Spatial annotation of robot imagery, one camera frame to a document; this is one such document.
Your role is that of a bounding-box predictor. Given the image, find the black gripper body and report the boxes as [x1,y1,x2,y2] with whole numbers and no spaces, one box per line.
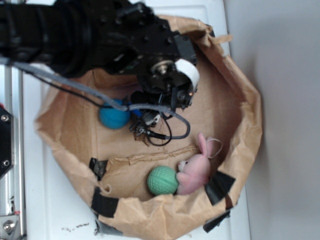
[130,35,200,137]

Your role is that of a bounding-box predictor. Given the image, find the brown wood chip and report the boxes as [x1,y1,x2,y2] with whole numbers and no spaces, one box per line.
[133,132,151,147]

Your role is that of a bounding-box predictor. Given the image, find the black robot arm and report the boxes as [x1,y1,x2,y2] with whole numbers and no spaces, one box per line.
[0,0,200,137]

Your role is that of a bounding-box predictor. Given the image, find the blue dimpled ball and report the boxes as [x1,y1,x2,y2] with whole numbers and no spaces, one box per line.
[98,102,131,130]

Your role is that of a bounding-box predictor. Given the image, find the pink plush bunny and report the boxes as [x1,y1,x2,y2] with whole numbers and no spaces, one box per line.
[176,133,224,195]

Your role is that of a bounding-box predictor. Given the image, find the green dimpled ball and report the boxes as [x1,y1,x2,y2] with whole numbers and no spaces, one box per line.
[147,166,179,196]

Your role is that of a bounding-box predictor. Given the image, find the brown paper bag bin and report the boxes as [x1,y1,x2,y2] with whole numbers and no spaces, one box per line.
[35,16,263,240]

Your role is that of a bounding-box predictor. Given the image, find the grey braided cable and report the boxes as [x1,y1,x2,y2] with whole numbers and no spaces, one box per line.
[0,57,191,141]

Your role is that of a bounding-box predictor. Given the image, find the thin black cable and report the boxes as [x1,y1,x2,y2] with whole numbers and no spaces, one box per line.
[22,69,173,147]

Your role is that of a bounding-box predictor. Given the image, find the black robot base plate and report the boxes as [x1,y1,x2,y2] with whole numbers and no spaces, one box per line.
[0,105,13,179]

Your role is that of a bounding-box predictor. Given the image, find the aluminium frame rail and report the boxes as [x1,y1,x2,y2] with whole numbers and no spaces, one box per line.
[0,65,27,240]

